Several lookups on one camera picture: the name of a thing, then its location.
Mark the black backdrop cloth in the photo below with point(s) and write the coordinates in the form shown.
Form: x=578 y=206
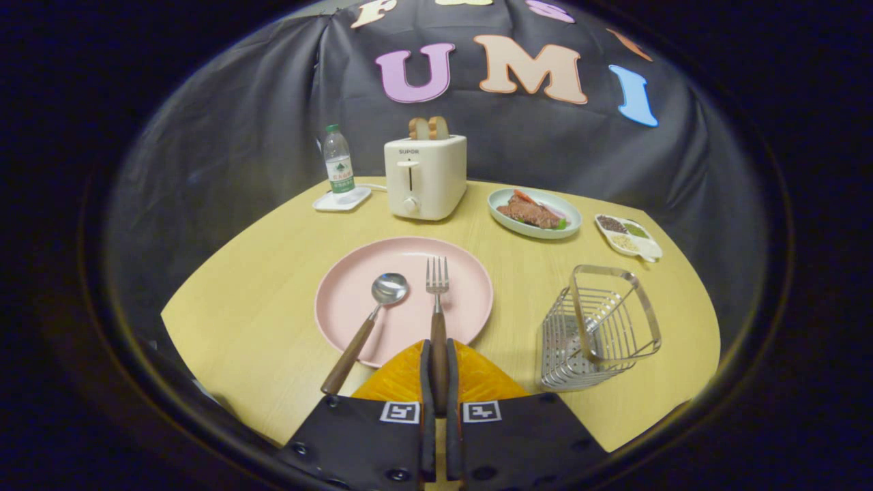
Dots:
x=239 y=136

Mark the cream white toaster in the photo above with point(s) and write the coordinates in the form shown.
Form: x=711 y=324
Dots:
x=426 y=177

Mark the cooked meat with garnish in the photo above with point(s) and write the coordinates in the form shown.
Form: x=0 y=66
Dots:
x=530 y=210

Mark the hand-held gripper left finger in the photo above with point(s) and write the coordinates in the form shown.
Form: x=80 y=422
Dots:
x=427 y=382

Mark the light green oval plate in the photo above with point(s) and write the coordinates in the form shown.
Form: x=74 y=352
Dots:
x=505 y=217

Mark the white divided condiment dish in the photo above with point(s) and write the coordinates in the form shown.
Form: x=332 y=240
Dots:
x=629 y=236

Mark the clear plastic water bottle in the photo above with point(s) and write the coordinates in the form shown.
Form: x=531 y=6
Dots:
x=338 y=160

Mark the white square coaster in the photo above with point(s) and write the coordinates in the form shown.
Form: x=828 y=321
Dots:
x=341 y=200

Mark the toast slice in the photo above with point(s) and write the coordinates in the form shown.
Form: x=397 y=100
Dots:
x=438 y=127
x=418 y=128

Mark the pink round plate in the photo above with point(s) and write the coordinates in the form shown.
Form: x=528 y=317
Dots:
x=409 y=320

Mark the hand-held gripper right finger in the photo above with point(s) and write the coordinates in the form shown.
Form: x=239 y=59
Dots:
x=452 y=382

